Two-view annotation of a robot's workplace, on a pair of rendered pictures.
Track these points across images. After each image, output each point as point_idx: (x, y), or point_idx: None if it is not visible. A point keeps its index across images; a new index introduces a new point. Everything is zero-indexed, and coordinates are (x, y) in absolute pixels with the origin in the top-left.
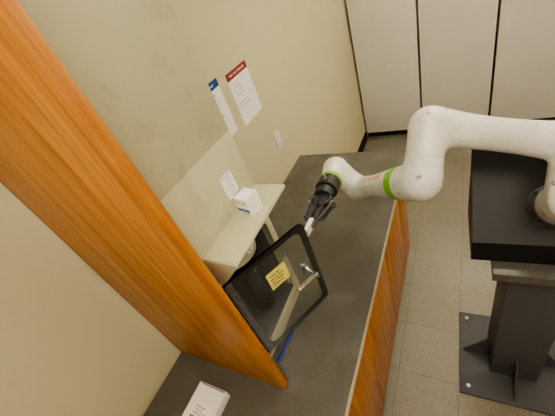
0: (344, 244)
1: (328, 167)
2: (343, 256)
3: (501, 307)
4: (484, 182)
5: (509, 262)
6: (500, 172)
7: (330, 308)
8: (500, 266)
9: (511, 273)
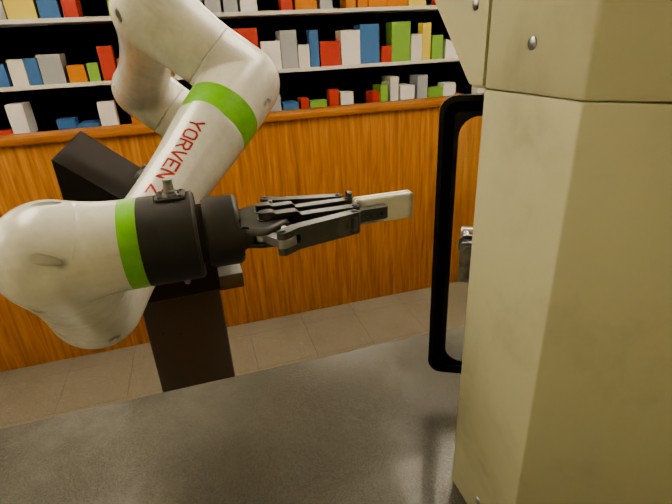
0: (234, 457)
1: (90, 206)
2: (281, 437)
3: (228, 368)
4: (121, 193)
5: (217, 267)
6: (109, 179)
7: (441, 387)
8: (225, 270)
9: (236, 264)
